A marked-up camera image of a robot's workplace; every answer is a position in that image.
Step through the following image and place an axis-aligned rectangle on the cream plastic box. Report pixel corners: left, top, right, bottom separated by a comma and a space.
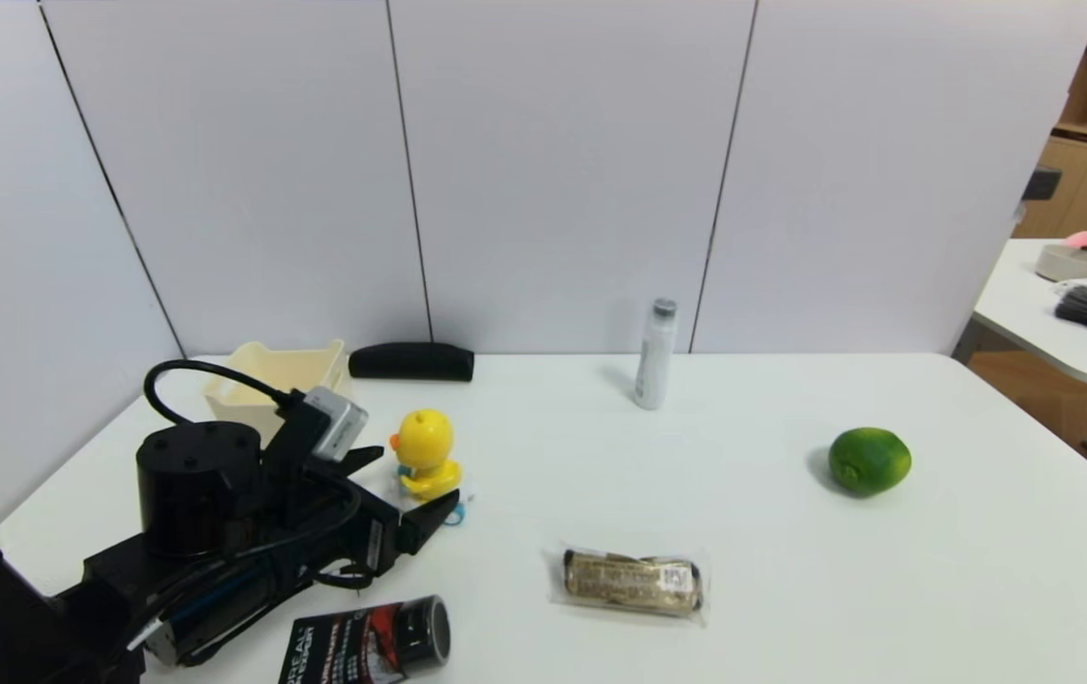
202, 339, 352, 447

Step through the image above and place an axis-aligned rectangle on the green lime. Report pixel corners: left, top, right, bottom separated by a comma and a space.
828, 427, 913, 498

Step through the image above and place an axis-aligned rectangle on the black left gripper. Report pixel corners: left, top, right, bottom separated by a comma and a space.
280, 445, 461, 586

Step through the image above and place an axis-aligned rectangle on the black camera cable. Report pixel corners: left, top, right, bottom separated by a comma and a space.
143, 359, 316, 428

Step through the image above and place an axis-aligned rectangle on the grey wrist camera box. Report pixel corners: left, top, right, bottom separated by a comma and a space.
301, 386, 370, 465

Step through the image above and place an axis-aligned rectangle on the clear wrapped chocolate pack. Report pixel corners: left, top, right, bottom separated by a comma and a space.
548, 543, 711, 628

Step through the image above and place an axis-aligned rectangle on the black soft case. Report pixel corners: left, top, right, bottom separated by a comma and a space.
348, 341, 475, 383

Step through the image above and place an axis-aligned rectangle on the white rounded side table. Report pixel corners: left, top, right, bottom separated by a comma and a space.
952, 237, 1087, 390

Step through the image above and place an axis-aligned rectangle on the black red cosmetic tube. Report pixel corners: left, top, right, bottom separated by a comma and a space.
278, 595, 452, 684

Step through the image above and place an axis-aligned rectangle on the yellow duck toy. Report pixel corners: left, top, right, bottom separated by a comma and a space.
389, 408, 470, 525

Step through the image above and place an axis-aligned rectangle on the white slim bottle grey cap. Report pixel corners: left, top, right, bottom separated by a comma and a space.
634, 297, 678, 411

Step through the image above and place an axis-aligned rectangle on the grey bowl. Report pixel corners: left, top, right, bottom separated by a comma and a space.
1036, 244, 1087, 282

